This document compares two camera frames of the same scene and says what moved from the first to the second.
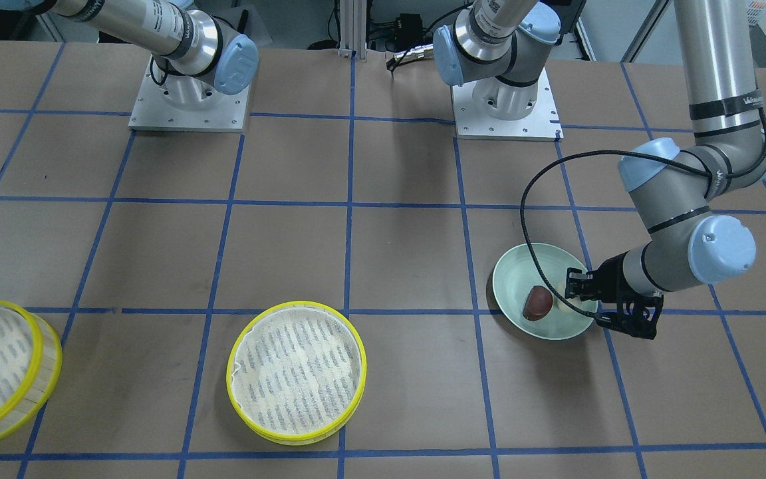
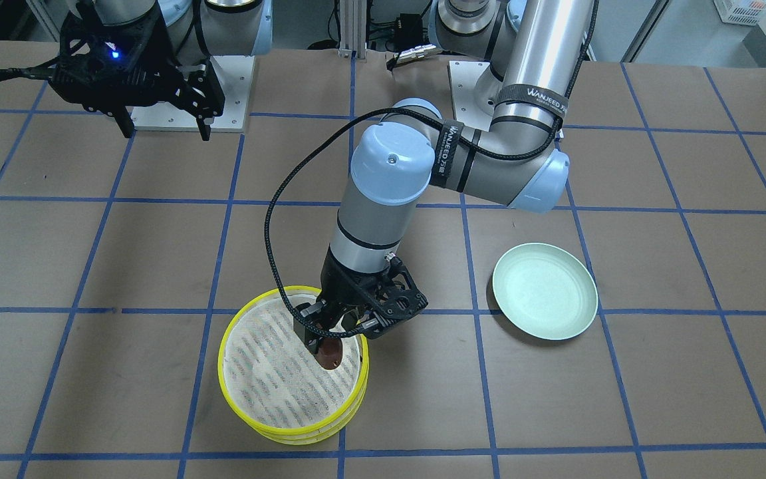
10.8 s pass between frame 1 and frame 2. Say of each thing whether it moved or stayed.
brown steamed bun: moved
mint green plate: stayed
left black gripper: moved
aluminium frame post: stayed
